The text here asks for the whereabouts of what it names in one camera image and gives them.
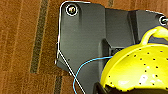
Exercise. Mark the small yellow bowl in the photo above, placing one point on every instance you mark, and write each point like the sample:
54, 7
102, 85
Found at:
140, 66

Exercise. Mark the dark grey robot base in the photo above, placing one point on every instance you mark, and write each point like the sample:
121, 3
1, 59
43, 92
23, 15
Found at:
83, 36

